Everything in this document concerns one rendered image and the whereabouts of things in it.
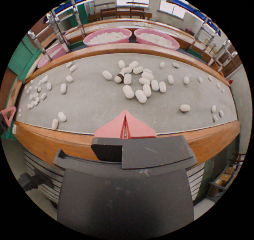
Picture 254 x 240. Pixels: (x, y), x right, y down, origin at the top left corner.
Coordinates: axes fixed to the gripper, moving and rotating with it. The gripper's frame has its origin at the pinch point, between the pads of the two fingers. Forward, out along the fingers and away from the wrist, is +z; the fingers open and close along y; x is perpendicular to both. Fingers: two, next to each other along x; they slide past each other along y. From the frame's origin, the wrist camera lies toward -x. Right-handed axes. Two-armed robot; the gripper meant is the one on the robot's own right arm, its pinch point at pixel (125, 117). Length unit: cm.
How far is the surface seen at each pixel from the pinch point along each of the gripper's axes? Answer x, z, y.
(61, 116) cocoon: 3.6, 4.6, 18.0
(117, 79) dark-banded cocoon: -3.1, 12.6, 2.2
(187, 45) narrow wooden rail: -32, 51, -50
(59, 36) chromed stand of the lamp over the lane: -25.9, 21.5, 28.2
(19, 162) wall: 69, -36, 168
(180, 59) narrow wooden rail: -12.8, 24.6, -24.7
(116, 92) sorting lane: 0.5, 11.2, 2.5
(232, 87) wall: -34, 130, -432
